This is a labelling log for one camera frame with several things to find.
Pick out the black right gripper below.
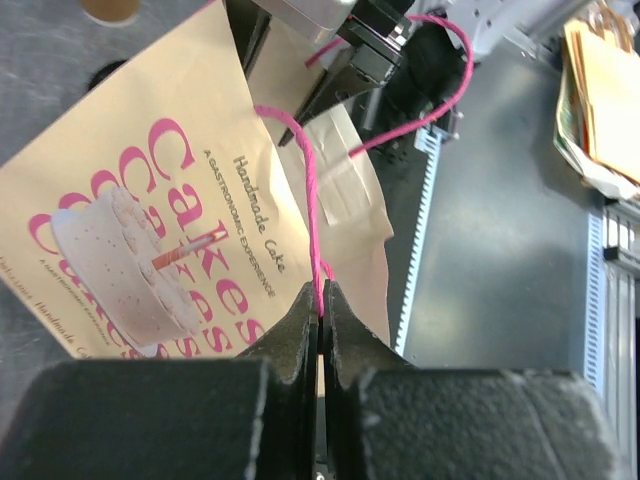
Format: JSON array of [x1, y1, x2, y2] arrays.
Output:
[[241, 0, 413, 127]]

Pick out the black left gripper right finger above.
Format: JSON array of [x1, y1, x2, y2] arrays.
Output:
[[322, 278, 416, 391]]

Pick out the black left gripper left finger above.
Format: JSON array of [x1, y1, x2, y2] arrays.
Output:
[[238, 282, 318, 385]]

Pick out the pink and cream paper bag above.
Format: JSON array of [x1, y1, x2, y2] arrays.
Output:
[[0, 0, 476, 480]]

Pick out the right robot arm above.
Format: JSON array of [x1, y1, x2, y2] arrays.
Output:
[[226, 1, 586, 152]]

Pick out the stacked brown paper cups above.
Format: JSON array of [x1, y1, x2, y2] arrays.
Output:
[[79, 0, 141, 27]]

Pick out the paper bags stack outside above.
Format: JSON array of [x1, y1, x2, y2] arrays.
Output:
[[553, 1, 639, 200]]

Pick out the white slotted cable duct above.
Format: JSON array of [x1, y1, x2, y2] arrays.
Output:
[[394, 126, 451, 356]]

